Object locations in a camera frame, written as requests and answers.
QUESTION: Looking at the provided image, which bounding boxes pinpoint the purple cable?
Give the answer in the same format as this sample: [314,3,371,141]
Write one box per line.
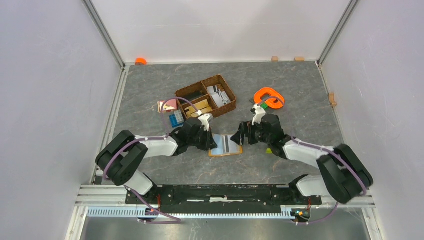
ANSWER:
[101,96,200,224]
[261,96,368,225]

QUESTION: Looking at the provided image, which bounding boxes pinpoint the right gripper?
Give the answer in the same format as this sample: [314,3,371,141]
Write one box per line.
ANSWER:
[231,119,272,146]

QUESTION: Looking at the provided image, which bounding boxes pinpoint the wooden clip on wall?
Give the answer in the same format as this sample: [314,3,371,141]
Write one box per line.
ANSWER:
[328,92,338,108]

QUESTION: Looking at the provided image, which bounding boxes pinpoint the orange tape roll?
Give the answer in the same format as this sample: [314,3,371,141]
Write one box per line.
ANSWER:
[134,57,147,66]

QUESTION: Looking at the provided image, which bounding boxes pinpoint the green toy brick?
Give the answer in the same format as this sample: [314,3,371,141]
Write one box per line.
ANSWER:
[260,103,269,110]

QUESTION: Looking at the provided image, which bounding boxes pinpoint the orange plastic ring toy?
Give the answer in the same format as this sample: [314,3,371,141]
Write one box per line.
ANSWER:
[252,87,285,110]

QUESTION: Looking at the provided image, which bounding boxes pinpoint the yellow leather card holder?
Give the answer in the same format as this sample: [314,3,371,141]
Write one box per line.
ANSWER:
[208,134,243,157]

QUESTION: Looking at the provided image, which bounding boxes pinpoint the gold VIP cards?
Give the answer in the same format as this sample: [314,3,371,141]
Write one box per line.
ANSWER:
[184,99,213,118]

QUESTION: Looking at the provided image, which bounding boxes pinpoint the wooden block right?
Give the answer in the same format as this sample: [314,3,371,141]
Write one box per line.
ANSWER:
[294,56,305,62]

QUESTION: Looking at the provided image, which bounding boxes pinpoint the pink card box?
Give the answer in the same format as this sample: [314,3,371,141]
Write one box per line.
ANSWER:
[157,99,178,113]

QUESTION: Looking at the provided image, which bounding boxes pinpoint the silver cards pile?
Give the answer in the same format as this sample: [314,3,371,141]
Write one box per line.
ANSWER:
[206,84,231,108]

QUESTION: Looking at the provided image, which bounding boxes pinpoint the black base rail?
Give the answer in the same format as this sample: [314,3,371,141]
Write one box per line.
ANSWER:
[143,184,322,214]

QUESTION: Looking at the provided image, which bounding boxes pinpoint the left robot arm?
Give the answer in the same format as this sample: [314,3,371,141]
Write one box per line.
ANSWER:
[95,113,217,204]

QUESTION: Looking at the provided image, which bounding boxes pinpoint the brown woven basket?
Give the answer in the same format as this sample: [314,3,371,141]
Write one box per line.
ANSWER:
[175,74,237,118]

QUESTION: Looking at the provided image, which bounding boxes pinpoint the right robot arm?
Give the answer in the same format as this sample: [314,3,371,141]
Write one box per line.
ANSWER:
[230,114,374,204]

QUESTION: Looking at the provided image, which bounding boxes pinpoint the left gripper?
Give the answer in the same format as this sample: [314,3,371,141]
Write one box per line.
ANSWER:
[188,126,218,151]

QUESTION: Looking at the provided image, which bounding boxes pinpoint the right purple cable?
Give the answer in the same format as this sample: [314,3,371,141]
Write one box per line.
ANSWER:
[261,96,368,225]

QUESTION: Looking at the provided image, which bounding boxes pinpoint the black cards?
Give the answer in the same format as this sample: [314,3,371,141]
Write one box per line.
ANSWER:
[182,90,205,102]

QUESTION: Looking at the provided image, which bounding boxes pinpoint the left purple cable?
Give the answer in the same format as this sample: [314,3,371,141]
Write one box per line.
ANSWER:
[101,96,200,224]

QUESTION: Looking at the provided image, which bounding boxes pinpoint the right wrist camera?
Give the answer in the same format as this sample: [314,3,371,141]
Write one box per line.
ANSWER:
[250,104,266,126]

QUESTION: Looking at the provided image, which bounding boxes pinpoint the blue toy brick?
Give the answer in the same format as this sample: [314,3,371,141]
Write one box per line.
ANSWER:
[168,110,185,128]

